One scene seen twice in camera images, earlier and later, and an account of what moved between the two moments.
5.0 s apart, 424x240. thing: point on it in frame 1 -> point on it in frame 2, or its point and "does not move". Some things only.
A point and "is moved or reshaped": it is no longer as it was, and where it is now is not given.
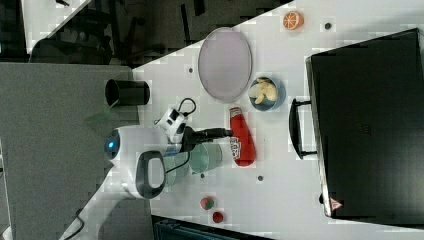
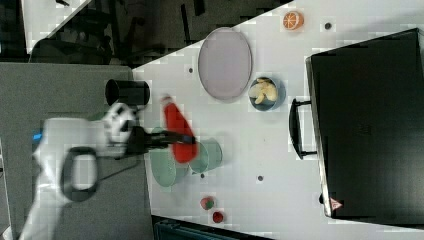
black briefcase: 367,108 does not move
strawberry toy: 207,202 does not move
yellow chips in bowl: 263,87 does not move
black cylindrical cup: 127,93 does not move
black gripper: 191,137 -> 139,141
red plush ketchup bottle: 242,146 is moved or reshaped
